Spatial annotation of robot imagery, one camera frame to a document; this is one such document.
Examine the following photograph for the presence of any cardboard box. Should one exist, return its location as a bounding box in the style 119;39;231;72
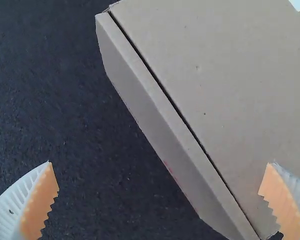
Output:
94;0;300;239

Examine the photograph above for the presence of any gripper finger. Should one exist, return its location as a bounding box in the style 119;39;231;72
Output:
0;160;61;240
257;159;300;240

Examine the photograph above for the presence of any black mat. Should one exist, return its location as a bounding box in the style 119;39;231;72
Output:
0;0;285;240

